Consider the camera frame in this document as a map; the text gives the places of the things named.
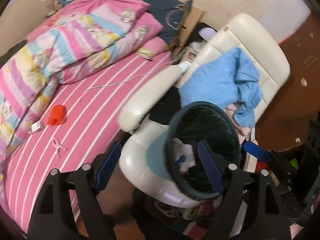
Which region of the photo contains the light blue knitted garment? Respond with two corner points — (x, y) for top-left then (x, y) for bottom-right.
(178, 47), (263, 128)

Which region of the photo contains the colourful toy on bed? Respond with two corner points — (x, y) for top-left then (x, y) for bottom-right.
(53, 0), (74, 11)

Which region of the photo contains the pink plastic clothes clip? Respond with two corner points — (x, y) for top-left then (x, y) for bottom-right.
(51, 138), (67, 158)

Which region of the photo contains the pink garment on chair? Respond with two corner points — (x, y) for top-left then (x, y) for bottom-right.
(223, 102), (251, 143)

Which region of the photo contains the pink cartoon striped quilt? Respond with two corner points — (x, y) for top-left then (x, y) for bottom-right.
(1, 0), (163, 157)

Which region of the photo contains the pink small pillow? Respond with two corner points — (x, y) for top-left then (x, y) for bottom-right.
(136, 36), (169, 60)

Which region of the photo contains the orange plastic hair roller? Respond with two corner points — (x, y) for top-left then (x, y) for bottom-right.
(47, 105), (66, 126)

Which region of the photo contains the cream leather office chair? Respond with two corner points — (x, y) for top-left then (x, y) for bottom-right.
(118, 14), (290, 208)

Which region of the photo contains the dark blue pillow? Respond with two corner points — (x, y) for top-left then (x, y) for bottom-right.
(142, 0), (193, 44)

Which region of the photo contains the pink striped bed mattress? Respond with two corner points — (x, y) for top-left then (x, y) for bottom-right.
(5, 51), (171, 231)

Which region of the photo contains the small white tag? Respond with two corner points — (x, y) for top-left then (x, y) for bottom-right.
(29, 121), (45, 134)

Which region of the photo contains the white paper piece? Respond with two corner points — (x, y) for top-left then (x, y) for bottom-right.
(173, 138), (196, 173)

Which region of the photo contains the dark teal trash bin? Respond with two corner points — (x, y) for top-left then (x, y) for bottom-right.
(146, 101), (241, 200)

